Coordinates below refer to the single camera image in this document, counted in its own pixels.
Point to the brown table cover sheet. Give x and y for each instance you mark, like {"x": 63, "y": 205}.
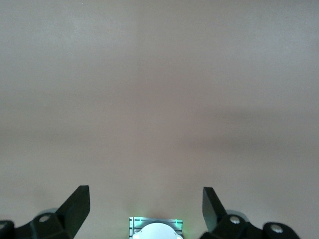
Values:
{"x": 159, "y": 74}

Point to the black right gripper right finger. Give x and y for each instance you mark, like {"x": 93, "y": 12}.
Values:
{"x": 216, "y": 224}

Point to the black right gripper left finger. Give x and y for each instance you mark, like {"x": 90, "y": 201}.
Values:
{"x": 69, "y": 219}

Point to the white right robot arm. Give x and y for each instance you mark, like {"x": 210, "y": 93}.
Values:
{"x": 157, "y": 231}

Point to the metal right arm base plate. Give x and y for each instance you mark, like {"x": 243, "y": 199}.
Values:
{"x": 133, "y": 224}

